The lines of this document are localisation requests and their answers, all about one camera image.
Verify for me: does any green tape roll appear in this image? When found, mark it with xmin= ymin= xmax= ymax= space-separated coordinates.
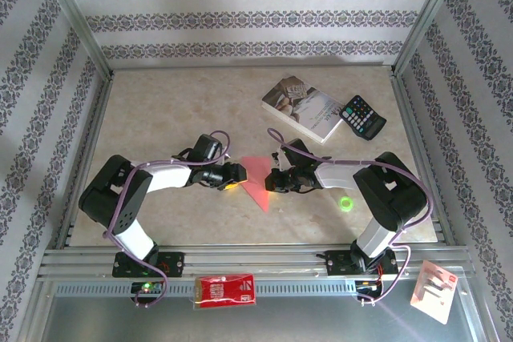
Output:
xmin=337 ymin=194 xmax=356 ymax=213

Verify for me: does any red translucent plastic sheet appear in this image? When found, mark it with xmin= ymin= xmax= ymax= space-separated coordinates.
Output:
xmin=239 ymin=156 xmax=276 ymax=214

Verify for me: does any thin aluminium wall rail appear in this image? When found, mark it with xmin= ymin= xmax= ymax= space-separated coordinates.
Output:
xmin=107 ymin=62 xmax=398 ymax=71

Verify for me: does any pink blister pack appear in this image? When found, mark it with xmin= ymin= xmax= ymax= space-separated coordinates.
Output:
xmin=409 ymin=260 xmax=460 ymax=325

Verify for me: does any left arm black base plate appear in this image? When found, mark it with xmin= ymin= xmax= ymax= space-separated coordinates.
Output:
xmin=111 ymin=251 xmax=186 ymax=279

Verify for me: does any red packet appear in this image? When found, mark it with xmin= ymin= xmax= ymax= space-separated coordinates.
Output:
xmin=193 ymin=272 xmax=257 ymax=311

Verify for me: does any black calculator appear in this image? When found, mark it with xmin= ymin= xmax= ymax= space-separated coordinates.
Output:
xmin=338 ymin=95 xmax=388 ymax=142

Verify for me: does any slotted grey cable duct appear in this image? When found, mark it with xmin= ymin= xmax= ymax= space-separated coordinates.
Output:
xmin=51 ymin=280 xmax=388 ymax=298

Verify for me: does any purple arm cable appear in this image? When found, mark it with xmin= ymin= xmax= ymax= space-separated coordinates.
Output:
xmin=266 ymin=127 xmax=434 ymax=307
xmin=103 ymin=129 xmax=232 ymax=309

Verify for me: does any grey metal tray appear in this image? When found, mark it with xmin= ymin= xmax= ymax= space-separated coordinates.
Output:
xmin=18 ymin=280 xmax=488 ymax=342

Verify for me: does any small circuit board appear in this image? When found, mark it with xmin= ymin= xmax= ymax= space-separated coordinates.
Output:
xmin=131 ymin=280 xmax=166 ymax=296
xmin=354 ymin=279 xmax=384 ymax=297

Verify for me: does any aluminium frame post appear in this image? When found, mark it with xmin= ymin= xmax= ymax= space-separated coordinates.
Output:
xmin=34 ymin=0 xmax=115 ymax=78
xmin=390 ymin=0 xmax=470 ymax=77

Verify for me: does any long aluminium mounting rail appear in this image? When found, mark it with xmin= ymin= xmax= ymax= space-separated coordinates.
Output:
xmin=38 ymin=243 xmax=476 ymax=281

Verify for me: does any aluminium frame side rail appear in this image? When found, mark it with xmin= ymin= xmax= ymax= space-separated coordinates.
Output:
xmin=390 ymin=69 xmax=456 ymax=245
xmin=55 ymin=71 xmax=115 ymax=249

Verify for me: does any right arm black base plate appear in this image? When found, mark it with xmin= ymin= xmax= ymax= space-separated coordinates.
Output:
xmin=325 ymin=249 xmax=400 ymax=278

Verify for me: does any white paperback book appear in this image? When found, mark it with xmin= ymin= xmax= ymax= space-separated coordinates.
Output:
xmin=261 ymin=74 xmax=346 ymax=146

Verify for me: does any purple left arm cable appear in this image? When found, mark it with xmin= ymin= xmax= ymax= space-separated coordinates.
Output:
xmin=103 ymin=129 xmax=232 ymax=309

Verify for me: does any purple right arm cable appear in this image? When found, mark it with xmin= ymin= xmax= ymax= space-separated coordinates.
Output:
xmin=266 ymin=127 xmax=434 ymax=307

